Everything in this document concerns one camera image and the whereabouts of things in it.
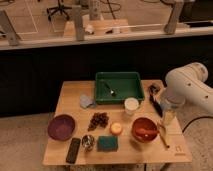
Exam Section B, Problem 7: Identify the metal spoon in tray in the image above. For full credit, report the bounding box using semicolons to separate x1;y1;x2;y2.
104;82;116;97

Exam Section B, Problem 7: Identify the bunch of dark grapes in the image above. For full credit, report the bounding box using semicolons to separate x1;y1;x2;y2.
88;113;109;131

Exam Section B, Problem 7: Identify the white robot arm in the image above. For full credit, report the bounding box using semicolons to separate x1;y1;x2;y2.
160;62;213;114

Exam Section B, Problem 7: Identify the wooden table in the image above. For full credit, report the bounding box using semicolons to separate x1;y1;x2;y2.
42;79;193;167

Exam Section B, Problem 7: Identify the black handled brush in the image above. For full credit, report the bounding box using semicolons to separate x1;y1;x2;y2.
148;84;163;117

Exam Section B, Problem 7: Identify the yellow round fruit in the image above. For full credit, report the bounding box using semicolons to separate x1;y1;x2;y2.
110;122;123;135

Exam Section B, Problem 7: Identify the black office chair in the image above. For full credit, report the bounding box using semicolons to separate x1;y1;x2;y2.
46;0;71;21

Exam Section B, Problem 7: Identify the purple bowl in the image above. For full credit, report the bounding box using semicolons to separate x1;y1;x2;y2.
47;114;75;141

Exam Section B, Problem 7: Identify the orange carrot in bowl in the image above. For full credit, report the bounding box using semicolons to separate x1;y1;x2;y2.
135;128;159;135

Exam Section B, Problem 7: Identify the small metal cup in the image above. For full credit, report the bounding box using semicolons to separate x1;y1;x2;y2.
82;135;95;151

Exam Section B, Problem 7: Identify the white cup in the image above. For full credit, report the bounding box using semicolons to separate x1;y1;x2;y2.
124;97;139;115

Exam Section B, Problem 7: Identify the green sponge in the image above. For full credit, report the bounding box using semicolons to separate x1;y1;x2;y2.
97;136;118;151

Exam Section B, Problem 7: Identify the grey folded cloth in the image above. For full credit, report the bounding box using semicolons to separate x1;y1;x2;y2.
80;94;95;108

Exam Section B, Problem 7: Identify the black floor cable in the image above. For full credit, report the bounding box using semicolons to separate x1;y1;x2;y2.
181;115;213;134

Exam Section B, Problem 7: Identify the orange red bowl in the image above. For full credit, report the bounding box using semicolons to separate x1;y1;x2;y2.
131;117;159;143

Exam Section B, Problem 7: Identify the green plastic tray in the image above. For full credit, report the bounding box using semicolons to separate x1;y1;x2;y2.
94;72;145;104

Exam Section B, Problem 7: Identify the wooden spoon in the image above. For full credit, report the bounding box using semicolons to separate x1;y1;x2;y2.
157;123;170;149

